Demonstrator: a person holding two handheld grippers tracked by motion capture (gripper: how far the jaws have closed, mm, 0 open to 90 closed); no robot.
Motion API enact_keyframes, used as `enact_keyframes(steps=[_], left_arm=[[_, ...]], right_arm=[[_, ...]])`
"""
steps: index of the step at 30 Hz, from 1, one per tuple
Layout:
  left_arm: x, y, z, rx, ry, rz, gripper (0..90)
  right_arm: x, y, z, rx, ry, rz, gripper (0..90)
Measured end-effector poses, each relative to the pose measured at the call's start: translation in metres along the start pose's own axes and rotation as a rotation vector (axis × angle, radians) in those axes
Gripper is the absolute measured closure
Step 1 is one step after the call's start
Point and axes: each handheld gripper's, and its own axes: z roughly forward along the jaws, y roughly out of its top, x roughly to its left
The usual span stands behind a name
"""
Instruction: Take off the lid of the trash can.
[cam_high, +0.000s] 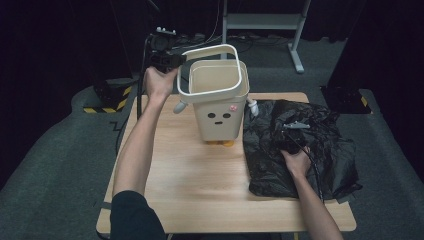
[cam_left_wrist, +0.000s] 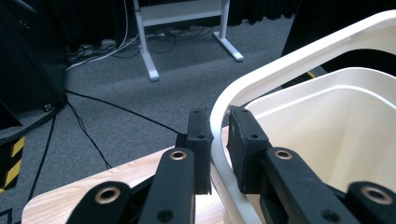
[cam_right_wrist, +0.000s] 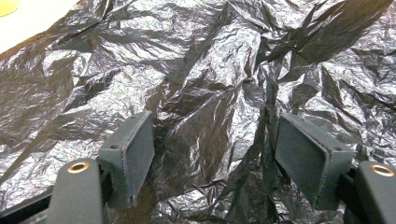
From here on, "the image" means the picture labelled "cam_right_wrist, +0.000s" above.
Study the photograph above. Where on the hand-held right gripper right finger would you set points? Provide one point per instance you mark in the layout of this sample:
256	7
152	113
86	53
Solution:
311	161

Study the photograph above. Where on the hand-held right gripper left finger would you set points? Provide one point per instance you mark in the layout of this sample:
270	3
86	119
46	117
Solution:
130	155

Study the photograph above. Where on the black plastic trash bag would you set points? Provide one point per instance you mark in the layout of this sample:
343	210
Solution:
202	62

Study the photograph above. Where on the cream trash can with face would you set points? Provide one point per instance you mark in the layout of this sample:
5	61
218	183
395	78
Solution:
6	6

